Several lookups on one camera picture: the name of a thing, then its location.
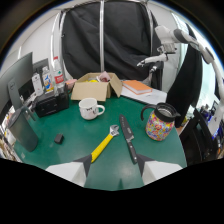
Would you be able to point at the computer monitor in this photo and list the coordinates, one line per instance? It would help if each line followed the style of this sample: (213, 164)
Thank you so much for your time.
(15, 80)

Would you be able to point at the yellow item in box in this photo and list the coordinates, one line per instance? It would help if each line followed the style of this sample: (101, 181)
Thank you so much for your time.
(91, 80)

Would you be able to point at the yellow label plastic bottle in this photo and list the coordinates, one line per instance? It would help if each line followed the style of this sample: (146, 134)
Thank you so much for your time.
(47, 79)

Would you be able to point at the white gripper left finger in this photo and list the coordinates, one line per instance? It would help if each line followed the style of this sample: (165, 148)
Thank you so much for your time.
(71, 171)

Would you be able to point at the black equipment case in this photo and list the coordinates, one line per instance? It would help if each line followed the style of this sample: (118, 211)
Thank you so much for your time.
(51, 102)

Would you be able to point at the floral kettle with black lid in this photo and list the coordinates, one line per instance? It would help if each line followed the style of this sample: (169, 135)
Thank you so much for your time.
(160, 122)

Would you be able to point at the metal frame pole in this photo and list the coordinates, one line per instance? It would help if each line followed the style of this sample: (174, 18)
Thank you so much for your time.
(102, 36)

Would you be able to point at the orange book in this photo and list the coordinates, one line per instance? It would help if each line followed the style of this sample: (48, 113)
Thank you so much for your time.
(137, 87)

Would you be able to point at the white paper stack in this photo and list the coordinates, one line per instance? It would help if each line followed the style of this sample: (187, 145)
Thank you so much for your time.
(148, 97)

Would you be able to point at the pink item in box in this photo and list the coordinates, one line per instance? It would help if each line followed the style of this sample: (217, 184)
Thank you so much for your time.
(104, 76)

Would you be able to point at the red label water bottle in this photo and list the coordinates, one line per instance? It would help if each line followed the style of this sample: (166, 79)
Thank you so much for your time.
(58, 74)

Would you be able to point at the black curtain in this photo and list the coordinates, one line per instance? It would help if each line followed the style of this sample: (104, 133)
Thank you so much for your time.
(110, 40)

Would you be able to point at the small black square block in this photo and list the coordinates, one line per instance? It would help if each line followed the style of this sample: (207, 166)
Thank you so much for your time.
(59, 138)

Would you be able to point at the black chair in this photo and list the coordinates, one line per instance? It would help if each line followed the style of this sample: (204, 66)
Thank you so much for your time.
(200, 136)

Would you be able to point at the black kitchen knife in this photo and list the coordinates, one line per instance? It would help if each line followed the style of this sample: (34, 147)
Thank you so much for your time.
(128, 136)

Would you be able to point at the white carton bottle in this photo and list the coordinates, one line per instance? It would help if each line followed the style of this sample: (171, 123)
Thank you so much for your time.
(37, 83)

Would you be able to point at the grey cylindrical bin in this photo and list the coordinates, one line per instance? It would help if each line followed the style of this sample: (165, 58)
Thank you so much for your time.
(22, 129)

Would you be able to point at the open cardboard box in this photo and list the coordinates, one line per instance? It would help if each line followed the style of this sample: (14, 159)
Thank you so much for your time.
(95, 87)

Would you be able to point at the black hanging cloth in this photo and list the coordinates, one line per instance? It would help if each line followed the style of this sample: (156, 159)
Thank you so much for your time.
(185, 83)

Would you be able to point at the white mug with face print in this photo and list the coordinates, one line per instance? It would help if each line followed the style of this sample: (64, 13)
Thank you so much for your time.
(88, 108)

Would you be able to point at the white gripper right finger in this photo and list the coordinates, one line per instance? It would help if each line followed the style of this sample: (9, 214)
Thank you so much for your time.
(156, 170)

